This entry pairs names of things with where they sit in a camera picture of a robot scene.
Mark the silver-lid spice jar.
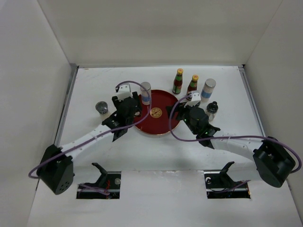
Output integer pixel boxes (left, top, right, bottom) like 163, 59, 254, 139
201, 79, 216, 102
140, 82, 152, 105

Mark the red round lacquer tray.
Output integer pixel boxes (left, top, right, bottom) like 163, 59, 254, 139
136, 89, 178, 135

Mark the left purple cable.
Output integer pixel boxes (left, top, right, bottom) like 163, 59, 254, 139
28, 80, 152, 195

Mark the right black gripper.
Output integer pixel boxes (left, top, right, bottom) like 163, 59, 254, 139
165, 101, 198, 135

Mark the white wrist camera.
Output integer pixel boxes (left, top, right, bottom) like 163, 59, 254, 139
185, 90, 201, 107
115, 83, 133, 101

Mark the metal table rail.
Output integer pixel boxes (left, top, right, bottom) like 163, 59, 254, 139
51, 63, 79, 146
238, 65, 266, 137

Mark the black grinder-top shaker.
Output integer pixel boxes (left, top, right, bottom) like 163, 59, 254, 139
95, 101, 109, 116
206, 101, 218, 122

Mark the sauce bottle yellow cap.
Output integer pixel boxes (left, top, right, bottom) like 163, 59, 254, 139
172, 68, 183, 95
186, 75, 199, 96

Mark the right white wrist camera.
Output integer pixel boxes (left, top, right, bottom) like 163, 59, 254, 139
185, 90, 201, 107

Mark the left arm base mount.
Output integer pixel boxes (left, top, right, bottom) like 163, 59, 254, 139
76, 163, 122, 200

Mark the sauce bottle yellow cap front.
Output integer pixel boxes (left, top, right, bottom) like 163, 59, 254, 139
186, 75, 199, 96

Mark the left metal table rail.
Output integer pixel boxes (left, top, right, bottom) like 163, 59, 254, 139
51, 63, 79, 146

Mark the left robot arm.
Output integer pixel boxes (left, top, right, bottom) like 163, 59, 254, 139
36, 92, 142, 195

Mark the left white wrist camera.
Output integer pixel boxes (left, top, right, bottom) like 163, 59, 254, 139
115, 83, 133, 101

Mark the purple cable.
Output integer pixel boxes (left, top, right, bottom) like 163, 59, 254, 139
28, 80, 152, 195
169, 93, 303, 192

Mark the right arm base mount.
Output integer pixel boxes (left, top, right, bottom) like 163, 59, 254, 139
204, 162, 250, 199

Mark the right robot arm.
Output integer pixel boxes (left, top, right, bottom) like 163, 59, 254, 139
166, 103, 302, 188

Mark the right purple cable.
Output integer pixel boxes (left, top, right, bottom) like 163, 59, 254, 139
169, 93, 303, 192

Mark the right metal table rail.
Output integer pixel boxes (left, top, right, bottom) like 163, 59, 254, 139
238, 65, 266, 137

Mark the sauce bottle yellow cap rear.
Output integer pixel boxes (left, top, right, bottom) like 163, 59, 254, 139
172, 68, 183, 95

